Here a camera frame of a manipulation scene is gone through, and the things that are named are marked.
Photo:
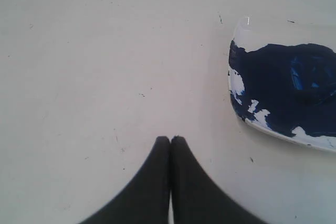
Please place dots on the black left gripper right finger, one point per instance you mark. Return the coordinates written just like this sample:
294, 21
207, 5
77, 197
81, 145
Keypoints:
195, 197

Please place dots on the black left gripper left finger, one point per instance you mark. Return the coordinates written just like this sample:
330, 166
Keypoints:
146, 198

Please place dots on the white plate with blue paint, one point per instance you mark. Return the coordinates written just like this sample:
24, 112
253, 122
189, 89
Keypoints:
281, 79

